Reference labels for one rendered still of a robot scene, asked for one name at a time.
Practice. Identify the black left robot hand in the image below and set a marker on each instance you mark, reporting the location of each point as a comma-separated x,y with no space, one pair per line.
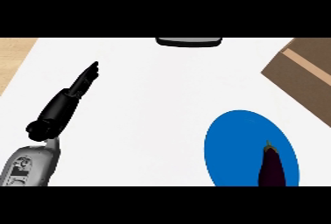
57,112

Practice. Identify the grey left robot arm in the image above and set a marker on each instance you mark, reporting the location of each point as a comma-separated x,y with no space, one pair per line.
29,166

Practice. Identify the blue plate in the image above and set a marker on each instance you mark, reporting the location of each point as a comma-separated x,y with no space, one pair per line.
236,145

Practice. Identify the brown cardboard box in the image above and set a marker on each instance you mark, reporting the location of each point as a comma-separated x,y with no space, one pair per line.
303,78

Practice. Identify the black and grey appliance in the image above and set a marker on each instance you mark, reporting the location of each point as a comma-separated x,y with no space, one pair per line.
187,42

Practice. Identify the dark purple eggplant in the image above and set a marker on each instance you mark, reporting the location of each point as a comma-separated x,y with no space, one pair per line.
270,169

